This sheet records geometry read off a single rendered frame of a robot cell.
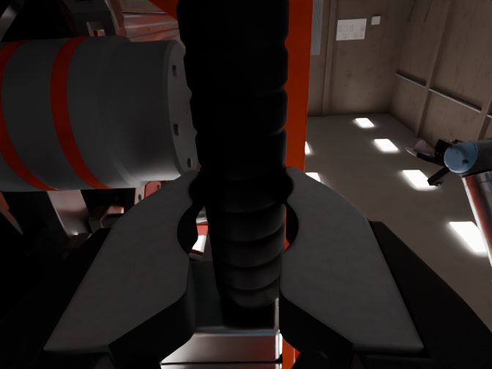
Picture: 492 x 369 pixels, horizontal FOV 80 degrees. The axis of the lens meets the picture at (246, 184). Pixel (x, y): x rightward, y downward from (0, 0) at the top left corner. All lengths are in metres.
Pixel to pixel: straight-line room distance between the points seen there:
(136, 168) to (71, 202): 0.14
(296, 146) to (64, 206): 0.56
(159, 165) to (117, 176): 0.04
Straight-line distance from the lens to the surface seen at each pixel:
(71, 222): 0.40
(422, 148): 1.20
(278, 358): 0.18
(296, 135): 0.77
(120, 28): 0.58
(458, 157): 0.92
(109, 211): 0.43
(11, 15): 0.54
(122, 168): 0.27
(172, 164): 0.26
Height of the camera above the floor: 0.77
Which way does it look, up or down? 30 degrees up
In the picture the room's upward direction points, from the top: 177 degrees clockwise
